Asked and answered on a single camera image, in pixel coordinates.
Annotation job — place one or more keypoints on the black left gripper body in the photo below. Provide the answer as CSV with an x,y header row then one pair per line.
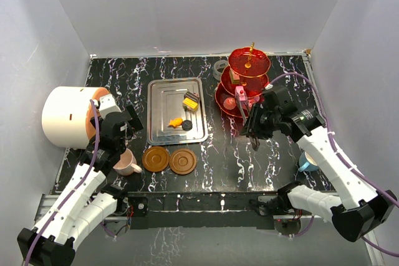
x,y
124,137

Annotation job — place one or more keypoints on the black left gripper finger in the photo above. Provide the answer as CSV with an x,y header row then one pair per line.
x,y
134,124
131,111

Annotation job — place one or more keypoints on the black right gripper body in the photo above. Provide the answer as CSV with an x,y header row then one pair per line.
x,y
263,122

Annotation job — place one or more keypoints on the silver metal serving tongs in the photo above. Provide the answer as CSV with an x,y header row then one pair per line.
x,y
244,111

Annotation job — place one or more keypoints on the pink square cake block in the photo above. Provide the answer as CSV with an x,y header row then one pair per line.
x,y
240,94

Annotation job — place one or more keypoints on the red three-tier cake stand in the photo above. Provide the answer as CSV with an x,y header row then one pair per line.
x,y
252,65

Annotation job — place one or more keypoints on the pink roll cake top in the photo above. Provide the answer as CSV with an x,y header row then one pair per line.
x,y
229,103

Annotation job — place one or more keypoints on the green striped macaron cake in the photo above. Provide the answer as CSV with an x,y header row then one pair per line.
x,y
235,78

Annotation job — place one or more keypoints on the yellow orange cake piece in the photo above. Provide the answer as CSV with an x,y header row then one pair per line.
x,y
190,105

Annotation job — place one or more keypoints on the brown chocolate layered cake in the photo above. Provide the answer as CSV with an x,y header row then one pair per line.
x,y
192,96

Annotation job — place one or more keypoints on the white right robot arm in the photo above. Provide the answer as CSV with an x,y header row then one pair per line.
x,y
296,195

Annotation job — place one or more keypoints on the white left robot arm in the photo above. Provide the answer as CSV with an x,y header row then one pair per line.
x,y
81,207

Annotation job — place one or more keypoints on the silver metal tray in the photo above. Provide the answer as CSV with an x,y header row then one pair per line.
x,y
165,103

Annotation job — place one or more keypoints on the pink ceramic cup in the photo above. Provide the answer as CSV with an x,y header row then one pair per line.
x,y
127,164

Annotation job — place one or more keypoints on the brown wooden coaster left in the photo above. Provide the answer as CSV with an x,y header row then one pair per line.
x,y
155,159

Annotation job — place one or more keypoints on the brown wooden coaster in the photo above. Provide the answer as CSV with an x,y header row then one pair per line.
x,y
155,159
183,161

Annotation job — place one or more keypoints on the orange fish shaped pastry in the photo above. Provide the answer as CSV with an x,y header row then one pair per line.
x,y
175,123

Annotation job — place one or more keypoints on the white cylindrical drum container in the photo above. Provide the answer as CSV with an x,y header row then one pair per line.
x,y
66,115

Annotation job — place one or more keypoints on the dark chocolate cookie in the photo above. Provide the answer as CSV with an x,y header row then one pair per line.
x,y
187,125

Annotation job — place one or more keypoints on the blue ceramic cup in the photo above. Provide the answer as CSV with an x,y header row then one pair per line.
x,y
306,163

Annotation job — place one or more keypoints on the brown wooden coaster right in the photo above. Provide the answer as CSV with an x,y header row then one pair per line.
x,y
183,161

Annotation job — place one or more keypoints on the clear tape roll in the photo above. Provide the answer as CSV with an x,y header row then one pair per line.
x,y
218,68

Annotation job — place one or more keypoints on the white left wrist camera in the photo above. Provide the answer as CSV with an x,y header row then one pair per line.
x,y
107,104

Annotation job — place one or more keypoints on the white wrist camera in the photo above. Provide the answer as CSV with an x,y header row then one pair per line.
x,y
268,87
107,104

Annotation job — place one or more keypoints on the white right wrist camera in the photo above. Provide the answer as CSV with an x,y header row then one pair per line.
x,y
268,87

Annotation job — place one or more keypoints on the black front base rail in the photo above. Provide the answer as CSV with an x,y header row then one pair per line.
x,y
209,209

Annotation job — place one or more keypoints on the aluminium frame rail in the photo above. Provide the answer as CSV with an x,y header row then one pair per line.
x,y
355,216

